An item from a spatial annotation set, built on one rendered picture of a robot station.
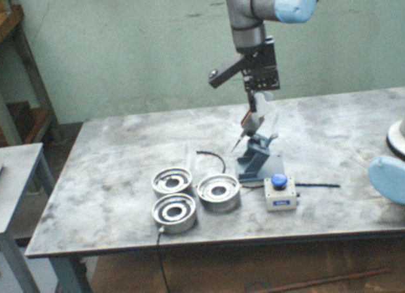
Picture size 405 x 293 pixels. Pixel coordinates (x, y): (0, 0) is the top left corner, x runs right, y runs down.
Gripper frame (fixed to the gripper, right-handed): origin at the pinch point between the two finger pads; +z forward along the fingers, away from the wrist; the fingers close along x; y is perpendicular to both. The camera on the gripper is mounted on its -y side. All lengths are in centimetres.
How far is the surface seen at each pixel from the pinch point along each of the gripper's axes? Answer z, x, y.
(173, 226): 11.7, -22.3, -22.0
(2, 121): 42, 101, -124
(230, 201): 12.9, -15.3, -8.7
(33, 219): 88, 79, -122
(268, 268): 41.2, -12.5, -3.2
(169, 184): 13.2, -4.5, -25.0
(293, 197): 12.8, -16.9, 6.2
